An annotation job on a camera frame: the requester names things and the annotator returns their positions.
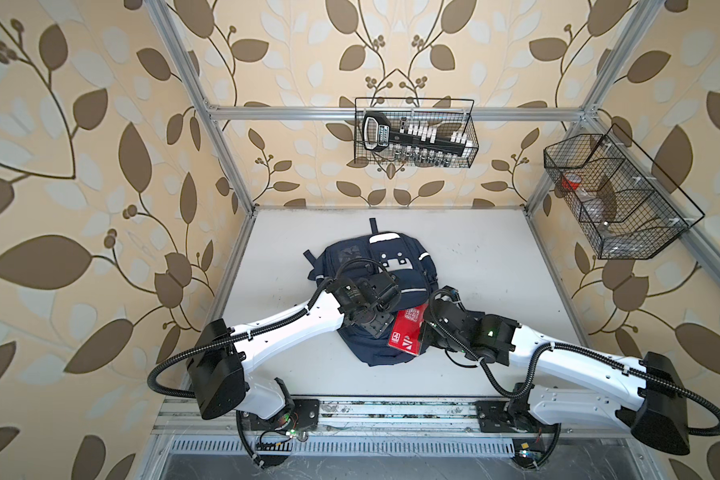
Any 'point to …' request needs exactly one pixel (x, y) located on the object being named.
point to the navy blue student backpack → (407, 261)
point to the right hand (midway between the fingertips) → (417, 333)
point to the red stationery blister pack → (407, 329)
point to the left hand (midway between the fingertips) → (377, 312)
